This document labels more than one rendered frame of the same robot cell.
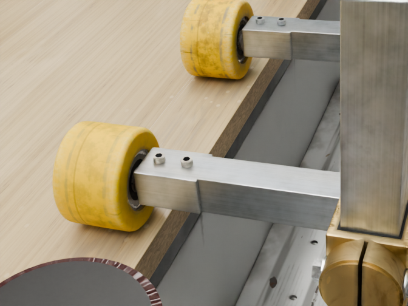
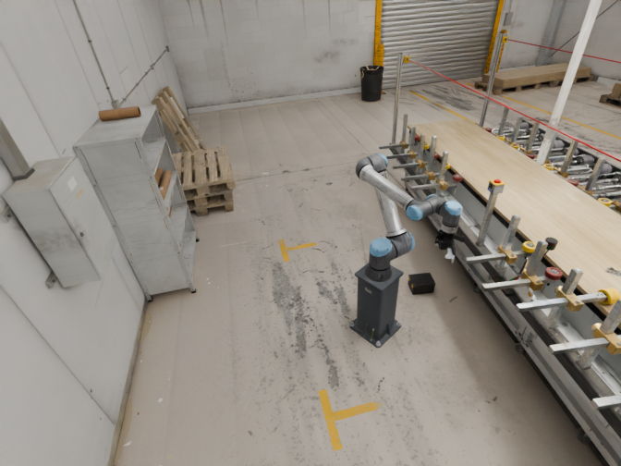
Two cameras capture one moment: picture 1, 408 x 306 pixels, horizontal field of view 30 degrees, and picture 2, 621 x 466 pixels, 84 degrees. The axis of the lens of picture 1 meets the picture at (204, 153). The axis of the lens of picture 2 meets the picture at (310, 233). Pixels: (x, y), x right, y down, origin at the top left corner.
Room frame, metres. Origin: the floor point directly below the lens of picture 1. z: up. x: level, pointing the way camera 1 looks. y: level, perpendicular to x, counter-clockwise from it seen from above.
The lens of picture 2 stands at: (0.81, -1.82, 2.34)
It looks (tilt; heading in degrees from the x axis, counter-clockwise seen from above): 36 degrees down; 152
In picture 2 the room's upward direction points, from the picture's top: 5 degrees counter-clockwise
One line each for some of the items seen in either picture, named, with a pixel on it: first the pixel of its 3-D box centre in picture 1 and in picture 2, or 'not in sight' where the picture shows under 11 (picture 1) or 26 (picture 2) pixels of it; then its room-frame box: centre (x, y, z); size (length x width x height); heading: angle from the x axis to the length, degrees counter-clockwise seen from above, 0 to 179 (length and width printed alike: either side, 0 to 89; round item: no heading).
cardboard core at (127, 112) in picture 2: not in sight; (120, 113); (-2.47, -1.73, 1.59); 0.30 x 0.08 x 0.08; 72
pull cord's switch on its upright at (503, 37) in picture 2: not in sight; (492, 87); (-1.74, 2.07, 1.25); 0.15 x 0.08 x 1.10; 156
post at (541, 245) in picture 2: not in sight; (529, 273); (0.14, 0.00, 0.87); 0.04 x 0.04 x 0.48; 66
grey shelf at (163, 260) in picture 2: not in sight; (152, 205); (-2.36, -1.75, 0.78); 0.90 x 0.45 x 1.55; 162
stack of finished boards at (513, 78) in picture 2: not in sight; (535, 74); (-4.18, 7.42, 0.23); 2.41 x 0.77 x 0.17; 74
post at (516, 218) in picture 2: not in sight; (506, 246); (-0.09, 0.11, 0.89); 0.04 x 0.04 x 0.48; 66
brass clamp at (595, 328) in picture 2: not in sight; (607, 337); (0.61, -0.21, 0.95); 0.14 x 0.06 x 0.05; 156
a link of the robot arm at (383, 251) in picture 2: not in sight; (381, 252); (-0.59, -0.51, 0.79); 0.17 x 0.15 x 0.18; 89
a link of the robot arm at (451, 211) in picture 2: not in sight; (451, 214); (-0.22, -0.35, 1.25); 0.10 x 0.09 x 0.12; 179
